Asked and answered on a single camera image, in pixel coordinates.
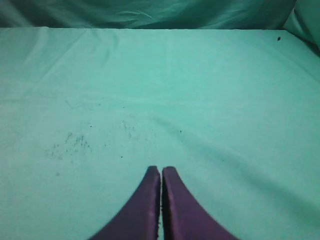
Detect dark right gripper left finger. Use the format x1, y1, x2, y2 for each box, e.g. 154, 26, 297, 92
91, 166, 161, 240

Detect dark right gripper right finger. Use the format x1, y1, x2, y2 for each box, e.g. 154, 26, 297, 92
161, 166, 237, 240

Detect green tablecloth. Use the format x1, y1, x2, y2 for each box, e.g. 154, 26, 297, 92
0, 27, 320, 240

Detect green backdrop curtain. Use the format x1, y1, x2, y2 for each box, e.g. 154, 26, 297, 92
0, 0, 320, 49

